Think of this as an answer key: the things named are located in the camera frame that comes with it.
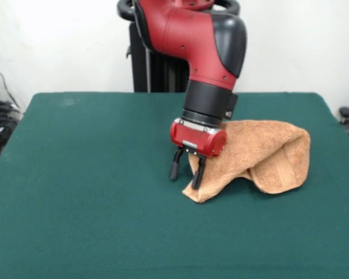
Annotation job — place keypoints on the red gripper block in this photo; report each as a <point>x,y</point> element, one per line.
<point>197,141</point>

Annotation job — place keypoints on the orange terry towel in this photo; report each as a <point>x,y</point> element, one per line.
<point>256,151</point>

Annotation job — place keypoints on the dark green table cloth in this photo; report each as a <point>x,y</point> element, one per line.
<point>104,189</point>

